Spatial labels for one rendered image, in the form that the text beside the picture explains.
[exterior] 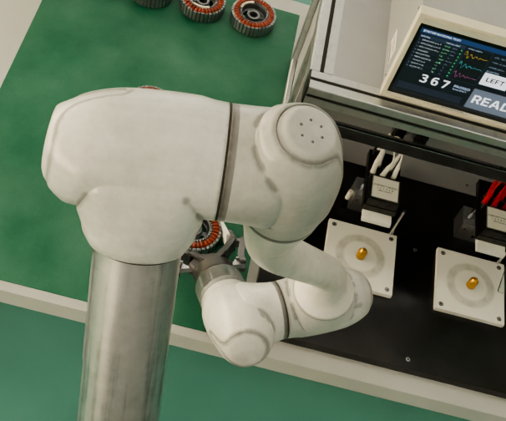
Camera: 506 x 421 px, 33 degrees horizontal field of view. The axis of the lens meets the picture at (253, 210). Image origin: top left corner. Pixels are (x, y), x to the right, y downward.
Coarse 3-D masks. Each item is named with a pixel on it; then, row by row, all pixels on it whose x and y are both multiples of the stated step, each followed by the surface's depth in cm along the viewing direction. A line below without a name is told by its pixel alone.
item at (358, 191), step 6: (360, 180) 182; (354, 186) 182; (360, 186) 181; (354, 192) 181; (360, 192) 180; (354, 198) 181; (360, 198) 181; (348, 204) 184; (354, 204) 183; (360, 204) 182; (360, 210) 184
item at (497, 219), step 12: (480, 180) 180; (480, 192) 178; (480, 204) 176; (504, 204) 177; (468, 216) 183; (480, 216) 174; (492, 216) 172; (504, 216) 172; (480, 228) 172; (492, 228) 170; (504, 228) 171; (480, 240) 173; (492, 240) 172; (504, 240) 171; (492, 252) 172; (504, 252) 172
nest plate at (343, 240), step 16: (336, 224) 180; (352, 224) 181; (336, 240) 178; (352, 240) 178; (368, 240) 179; (384, 240) 180; (336, 256) 175; (352, 256) 176; (368, 256) 177; (384, 256) 178; (368, 272) 175; (384, 272) 175; (384, 288) 173
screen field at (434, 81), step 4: (420, 76) 151; (424, 76) 151; (428, 76) 151; (432, 76) 151; (420, 80) 152; (424, 80) 152; (428, 80) 152; (432, 80) 152; (436, 80) 151; (440, 80) 151; (444, 80) 151; (448, 80) 151; (428, 84) 153; (432, 84) 152; (436, 84) 152; (440, 84) 152; (444, 84) 152; (448, 84) 152; (440, 88) 153; (444, 88) 153; (448, 88) 152
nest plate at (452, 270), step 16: (448, 256) 181; (464, 256) 182; (448, 272) 179; (464, 272) 180; (480, 272) 181; (496, 272) 182; (448, 288) 177; (464, 288) 178; (480, 288) 178; (496, 288) 179; (448, 304) 174; (464, 304) 175; (480, 304) 176; (496, 304) 177; (480, 320) 174; (496, 320) 175
